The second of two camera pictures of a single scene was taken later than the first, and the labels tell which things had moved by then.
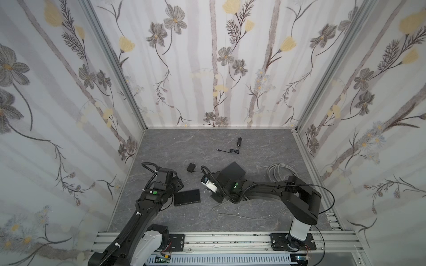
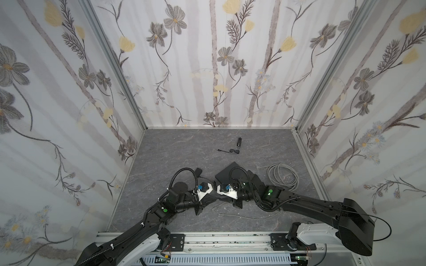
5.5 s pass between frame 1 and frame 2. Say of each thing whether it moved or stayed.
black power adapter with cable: moved
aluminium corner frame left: stayed
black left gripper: moved
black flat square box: stayed
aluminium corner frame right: stayed
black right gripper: moved
